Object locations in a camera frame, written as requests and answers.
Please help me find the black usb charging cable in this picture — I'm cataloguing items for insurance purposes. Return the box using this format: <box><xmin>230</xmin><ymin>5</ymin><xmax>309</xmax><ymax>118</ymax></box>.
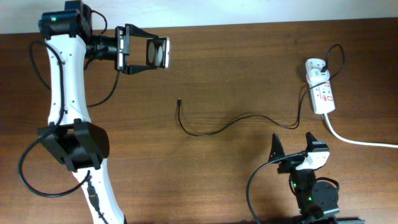
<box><xmin>177</xmin><ymin>44</ymin><xmax>346</xmax><ymax>137</ymax></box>

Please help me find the white power strip cord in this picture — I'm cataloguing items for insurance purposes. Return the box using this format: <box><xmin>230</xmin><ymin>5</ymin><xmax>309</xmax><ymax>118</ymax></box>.
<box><xmin>322</xmin><ymin>113</ymin><xmax>398</xmax><ymax>149</ymax></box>

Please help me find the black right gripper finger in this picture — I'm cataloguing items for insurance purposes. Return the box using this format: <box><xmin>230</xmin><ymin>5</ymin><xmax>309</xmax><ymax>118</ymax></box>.
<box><xmin>268</xmin><ymin>133</ymin><xmax>285</xmax><ymax>163</ymax></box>
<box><xmin>305</xmin><ymin>132</ymin><xmax>318</xmax><ymax>152</ymax></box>

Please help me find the white power strip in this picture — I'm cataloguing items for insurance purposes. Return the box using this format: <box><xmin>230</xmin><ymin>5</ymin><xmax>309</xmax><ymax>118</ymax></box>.
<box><xmin>305</xmin><ymin>58</ymin><xmax>335</xmax><ymax>114</ymax></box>

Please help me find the black smartphone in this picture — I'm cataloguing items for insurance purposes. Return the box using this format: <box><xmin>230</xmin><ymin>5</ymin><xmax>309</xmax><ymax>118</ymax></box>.
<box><xmin>146</xmin><ymin>37</ymin><xmax>170</xmax><ymax>68</ymax></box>

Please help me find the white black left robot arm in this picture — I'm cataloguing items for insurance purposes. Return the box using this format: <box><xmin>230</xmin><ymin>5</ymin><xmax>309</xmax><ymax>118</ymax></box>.
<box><xmin>38</xmin><ymin>1</ymin><xmax>170</xmax><ymax>223</ymax></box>

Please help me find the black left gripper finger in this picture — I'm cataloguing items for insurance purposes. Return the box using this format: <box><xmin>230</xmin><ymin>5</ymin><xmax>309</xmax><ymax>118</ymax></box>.
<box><xmin>126</xmin><ymin>24</ymin><xmax>159</xmax><ymax>39</ymax></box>
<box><xmin>126</xmin><ymin>65</ymin><xmax>157</xmax><ymax>75</ymax></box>

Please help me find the white usb charger adapter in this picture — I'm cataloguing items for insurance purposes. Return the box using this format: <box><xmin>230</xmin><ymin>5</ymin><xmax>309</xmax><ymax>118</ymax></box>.
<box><xmin>307</xmin><ymin>68</ymin><xmax>330</xmax><ymax>85</ymax></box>

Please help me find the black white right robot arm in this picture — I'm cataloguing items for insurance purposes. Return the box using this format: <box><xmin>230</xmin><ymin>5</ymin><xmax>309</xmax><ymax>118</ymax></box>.
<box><xmin>269</xmin><ymin>132</ymin><xmax>365</xmax><ymax>223</ymax></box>

